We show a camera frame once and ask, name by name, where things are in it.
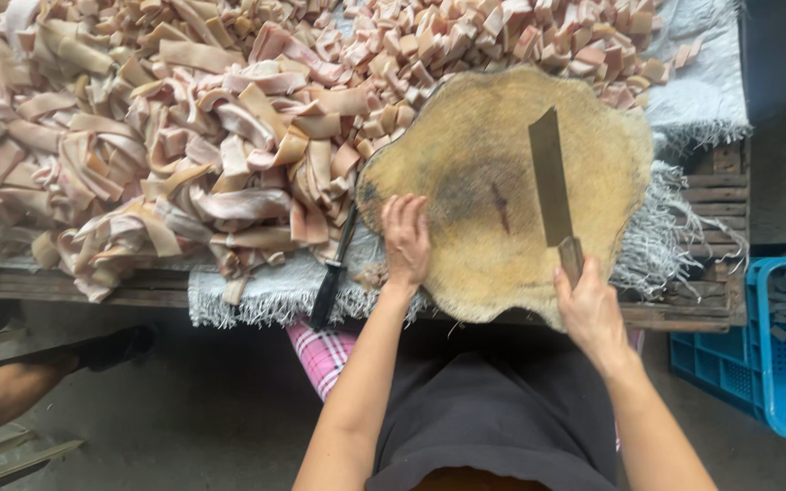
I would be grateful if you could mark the pink plaid cloth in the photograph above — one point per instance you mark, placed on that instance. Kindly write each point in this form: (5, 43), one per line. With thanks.
(321, 354)

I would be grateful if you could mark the person's left hand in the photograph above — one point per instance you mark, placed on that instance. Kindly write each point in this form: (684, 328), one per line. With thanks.
(405, 249)

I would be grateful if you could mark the white woven sack cloth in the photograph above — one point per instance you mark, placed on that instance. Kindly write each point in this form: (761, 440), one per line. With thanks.
(696, 95)

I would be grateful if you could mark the pile of long pork skin strips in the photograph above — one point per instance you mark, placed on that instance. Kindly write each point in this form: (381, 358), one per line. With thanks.
(127, 150)

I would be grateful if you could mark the person's right hand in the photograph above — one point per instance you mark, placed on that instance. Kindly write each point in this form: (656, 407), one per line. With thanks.
(591, 317)

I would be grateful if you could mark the person's black apron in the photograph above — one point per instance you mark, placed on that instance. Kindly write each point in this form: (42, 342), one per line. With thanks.
(495, 409)

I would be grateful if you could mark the wooden pallet table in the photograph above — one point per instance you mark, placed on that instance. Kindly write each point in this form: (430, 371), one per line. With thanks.
(717, 198)

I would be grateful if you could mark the round wooden chopping block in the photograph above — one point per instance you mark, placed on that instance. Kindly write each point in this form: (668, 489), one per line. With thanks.
(475, 177)

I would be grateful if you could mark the heap of small cut pork pieces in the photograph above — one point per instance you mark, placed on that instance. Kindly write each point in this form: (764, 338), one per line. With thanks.
(488, 41)

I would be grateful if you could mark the blue plastic crate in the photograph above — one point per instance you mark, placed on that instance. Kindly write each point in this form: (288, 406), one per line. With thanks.
(785, 395)

